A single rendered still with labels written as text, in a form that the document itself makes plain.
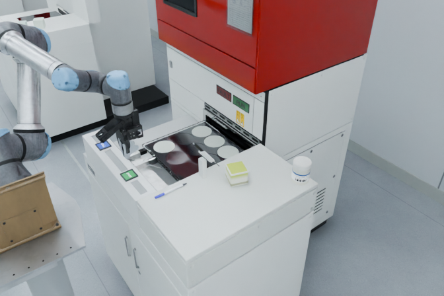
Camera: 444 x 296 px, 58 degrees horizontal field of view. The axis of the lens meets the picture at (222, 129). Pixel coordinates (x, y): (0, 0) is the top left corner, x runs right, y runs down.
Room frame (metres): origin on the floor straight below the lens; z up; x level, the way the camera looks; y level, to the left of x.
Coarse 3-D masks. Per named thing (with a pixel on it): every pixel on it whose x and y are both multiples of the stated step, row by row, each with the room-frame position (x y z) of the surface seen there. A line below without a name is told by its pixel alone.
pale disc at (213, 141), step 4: (212, 136) 1.62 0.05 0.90; (216, 136) 1.62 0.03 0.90; (204, 140) 1.59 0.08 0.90; (208, 140) 1.59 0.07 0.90; (212, 140) 1.59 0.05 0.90; (216, 140) 1.59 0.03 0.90; (220, 140) 1.59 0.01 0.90; (224, 140) 1.59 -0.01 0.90; (208, 144) 1.56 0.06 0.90; (212, 144) 1.56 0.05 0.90; (216, 144) 1.56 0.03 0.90; (220, 144) 1.56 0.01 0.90
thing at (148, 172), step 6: (132, 162) 1.44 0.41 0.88; (144, 168) 1.40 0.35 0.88; (150, 168) 1.40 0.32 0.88; (144, 174) 1.35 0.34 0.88; (150, 174) 1.35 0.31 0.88; (156, 174) 1.35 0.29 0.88; (150, 180) 1.32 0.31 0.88; (156, 180) 1.32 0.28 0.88; (162, 180) 1.32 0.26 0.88; (156, 186) 1.28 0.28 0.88; (162, 186) 1.28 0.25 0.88
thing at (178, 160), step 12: (180, 132) 1.66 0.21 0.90; (216, 132) 1.66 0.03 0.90; (180, 144) 1.56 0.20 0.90; (192, 144) 1.56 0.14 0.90; (204, 144) 1.56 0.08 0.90; (228, 144) 1.56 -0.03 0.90; (168, 156) 1.46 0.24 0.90; (180, 156) 1.46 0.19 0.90; (192, 156) 1.46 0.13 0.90; (216, 156) 1.46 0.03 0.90; (180, 168) 1.37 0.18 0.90; (192, 168) 1.37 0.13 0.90
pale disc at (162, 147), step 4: (156, 144) 1.56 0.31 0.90; (160, 144) 1.56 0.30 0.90; (164, 144) 1.56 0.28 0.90; (168, 144) 1.56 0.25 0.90; (172, 144) 1.56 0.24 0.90; (156, 148) 1.52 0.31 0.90; (160, 148) 1.52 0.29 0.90; (164, 148) 1.52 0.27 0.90; (168, 148) 1.52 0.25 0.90; (172, 148) 1.52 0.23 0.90; (160, 152) 1.49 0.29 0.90; (164, 152) 1.49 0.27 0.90
